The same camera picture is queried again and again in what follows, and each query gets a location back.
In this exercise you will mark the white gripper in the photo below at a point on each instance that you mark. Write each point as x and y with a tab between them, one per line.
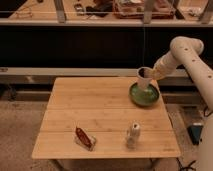
162	68

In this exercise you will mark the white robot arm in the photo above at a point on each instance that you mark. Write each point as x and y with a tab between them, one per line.
185	51

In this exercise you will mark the green ceramic bowl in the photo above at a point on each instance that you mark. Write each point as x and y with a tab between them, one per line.
144	98

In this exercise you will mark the light wooden table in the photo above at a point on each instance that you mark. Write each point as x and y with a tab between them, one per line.
102	108

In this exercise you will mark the wicker tray on shelf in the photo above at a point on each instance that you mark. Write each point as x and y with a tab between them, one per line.
162	9

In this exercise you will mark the blue black box on floor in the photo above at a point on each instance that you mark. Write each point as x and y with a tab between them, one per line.
194	132

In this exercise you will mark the dark items on shelf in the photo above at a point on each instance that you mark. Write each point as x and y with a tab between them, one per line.
101	8

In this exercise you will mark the red snack packet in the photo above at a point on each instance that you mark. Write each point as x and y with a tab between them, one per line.
83	139

